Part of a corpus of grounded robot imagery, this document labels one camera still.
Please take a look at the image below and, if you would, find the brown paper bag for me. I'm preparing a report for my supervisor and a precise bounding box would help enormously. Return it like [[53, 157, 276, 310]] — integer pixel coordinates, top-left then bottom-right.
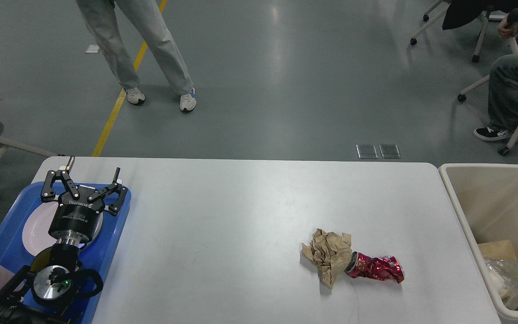
[[477, 239, 518, 313]]

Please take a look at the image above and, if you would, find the white office chair right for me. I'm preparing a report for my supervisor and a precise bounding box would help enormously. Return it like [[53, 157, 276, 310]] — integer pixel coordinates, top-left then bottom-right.
[[438, 0, 518, 155]]

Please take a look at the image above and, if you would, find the floor socket plate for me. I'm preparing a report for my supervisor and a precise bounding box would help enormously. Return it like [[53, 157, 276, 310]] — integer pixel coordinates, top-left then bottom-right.
[[356, 144, 378, 159], [379, 144, 402, 159]]

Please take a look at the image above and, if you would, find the right floor socket plate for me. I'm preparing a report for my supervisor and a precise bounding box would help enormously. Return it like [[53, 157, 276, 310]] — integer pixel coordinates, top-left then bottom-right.
[[379, 144, 402, 159]]

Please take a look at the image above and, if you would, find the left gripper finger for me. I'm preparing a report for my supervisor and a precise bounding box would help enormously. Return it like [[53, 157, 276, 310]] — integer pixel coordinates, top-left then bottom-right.
[[87, 167, 129, 217], [40, 156, 80, 203]]

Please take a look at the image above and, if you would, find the dark teal mug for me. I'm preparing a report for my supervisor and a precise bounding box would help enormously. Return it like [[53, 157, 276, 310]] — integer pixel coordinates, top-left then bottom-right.
[[30, 247, 52, 273]]

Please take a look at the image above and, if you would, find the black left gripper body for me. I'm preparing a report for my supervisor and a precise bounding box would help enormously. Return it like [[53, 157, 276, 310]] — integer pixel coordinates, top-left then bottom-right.
[[49, 199, 106, 244]]

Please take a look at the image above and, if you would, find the light green plate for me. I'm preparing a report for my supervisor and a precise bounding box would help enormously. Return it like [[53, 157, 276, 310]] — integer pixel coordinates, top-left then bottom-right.
[[79, 218, 103, 251]]

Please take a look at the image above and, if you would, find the seated person in jeans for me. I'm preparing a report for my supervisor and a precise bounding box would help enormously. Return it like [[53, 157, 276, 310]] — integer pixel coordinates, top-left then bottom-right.
[[473, 8, 518, 141]]

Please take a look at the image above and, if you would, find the crumpled brown paper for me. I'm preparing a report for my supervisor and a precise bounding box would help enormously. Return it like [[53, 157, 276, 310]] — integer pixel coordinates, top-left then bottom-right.
[[301, 229, 353, 289]]

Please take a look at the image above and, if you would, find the standing person in black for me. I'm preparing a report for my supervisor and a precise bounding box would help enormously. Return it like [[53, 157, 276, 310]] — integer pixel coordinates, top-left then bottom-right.
[[76, 0, 197, 113]]

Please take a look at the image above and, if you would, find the left floor socket plate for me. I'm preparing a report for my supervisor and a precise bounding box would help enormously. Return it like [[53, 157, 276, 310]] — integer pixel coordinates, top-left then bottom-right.
[[356, 144, 378, 159]]

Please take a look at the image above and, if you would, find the white plastic bin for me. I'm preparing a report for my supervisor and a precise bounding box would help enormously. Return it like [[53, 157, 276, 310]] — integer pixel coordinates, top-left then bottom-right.
[[439, 163, 518, 322]]

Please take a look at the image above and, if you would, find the pink plate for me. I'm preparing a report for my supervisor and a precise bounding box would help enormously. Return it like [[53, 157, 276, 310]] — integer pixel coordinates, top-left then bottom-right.
[[22, 202, 105, 254]]

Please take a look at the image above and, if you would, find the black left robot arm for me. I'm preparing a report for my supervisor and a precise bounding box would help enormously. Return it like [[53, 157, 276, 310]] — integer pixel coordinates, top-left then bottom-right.
[[0, 157, 131, 324]]

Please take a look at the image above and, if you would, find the red snack wrapper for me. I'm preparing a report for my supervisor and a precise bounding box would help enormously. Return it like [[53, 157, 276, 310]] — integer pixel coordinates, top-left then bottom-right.
[[344, 252, 405, 284]]

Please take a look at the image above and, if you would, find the aluminium foil tray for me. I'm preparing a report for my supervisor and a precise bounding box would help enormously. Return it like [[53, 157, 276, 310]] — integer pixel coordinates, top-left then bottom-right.
[[485, 258, 518, 310]]

